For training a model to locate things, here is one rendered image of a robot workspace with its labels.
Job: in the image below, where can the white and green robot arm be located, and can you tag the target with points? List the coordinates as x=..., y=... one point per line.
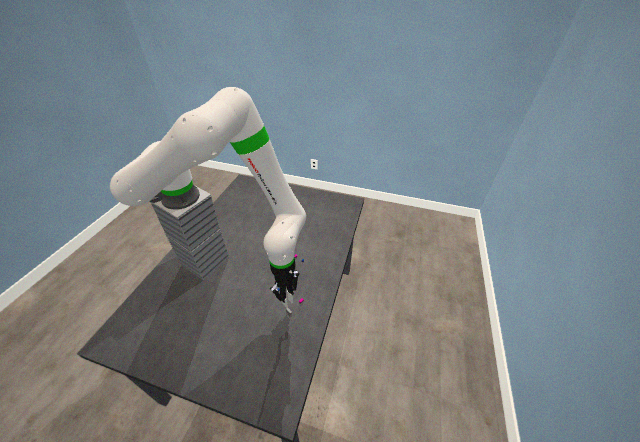
x=199, y=136

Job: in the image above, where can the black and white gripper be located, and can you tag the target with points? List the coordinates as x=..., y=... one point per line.
x=291, y=283

